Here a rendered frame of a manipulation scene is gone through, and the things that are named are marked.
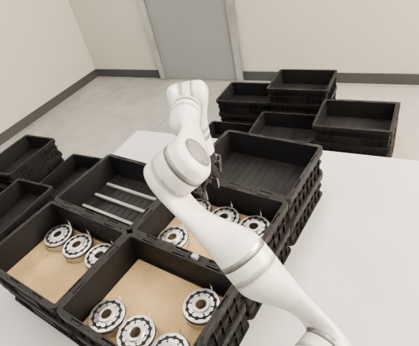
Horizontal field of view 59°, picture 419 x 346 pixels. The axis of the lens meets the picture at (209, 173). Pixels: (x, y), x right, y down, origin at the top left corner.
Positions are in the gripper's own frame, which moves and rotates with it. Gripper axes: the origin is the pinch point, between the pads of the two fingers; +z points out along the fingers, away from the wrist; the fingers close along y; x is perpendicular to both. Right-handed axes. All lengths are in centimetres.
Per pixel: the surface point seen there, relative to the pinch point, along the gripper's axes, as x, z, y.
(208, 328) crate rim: -20.4, 7.7, -33.7
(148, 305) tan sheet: 3.4, 17.9, -32.3
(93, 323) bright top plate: 11.7, 15.0, -44.6
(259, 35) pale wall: 125, 52, 258
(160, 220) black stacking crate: 18.1, 13.4, -7.5
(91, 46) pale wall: 351, 62, 227
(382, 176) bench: -36, 30, 60
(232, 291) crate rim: -20.5, 7.6, -22.8
